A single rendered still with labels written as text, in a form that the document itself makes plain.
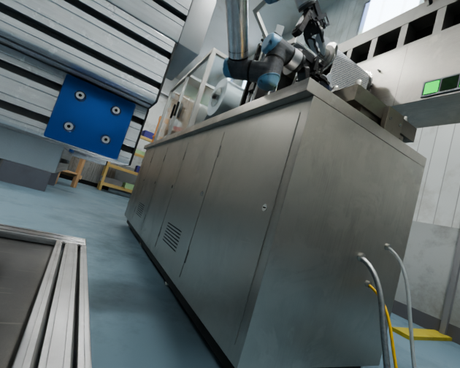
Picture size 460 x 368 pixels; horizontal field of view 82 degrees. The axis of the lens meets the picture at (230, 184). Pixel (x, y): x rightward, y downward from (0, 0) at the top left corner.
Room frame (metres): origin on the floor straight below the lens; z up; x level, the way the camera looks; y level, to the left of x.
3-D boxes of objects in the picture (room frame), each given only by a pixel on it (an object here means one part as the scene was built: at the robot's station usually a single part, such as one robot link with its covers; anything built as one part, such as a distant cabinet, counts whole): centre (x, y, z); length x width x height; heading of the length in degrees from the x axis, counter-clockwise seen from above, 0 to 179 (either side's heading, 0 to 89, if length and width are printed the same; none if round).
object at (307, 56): (1.01, -0.17, 1.12); 0.12 x 0.08 x 0.09; 118
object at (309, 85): (1.96, 0.16, 0.88); 2.52 x 0.66 x 0.04; 28
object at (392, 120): (0.95, -0.52, 0.97); 0.10 x 0.03 x 0.11; 118
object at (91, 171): (7.93, 4.21, 0.96); 1.49 x 1.15 x 1.93; 119
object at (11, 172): (4.01, 2.91, 0.34); 1.26 x 0.65 x 0.67; 28
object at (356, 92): (1.03, -0.46, 1.00); 0.40 x 0.16 x 0.06; 118
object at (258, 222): (1.97, 0.15, 0.43); 2.52 x 0.64 x 0.86; 28
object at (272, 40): (0.93, -0.02, 1.11); 0.11 x 0.08 x 0.09; 118
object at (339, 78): (1.12, -0.38, 1.11); 0.23 x 0.01 x 0.18; 118
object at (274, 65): (0.94, -0.01, 1.01); 0.11 x 0.08 x 0.11; 73
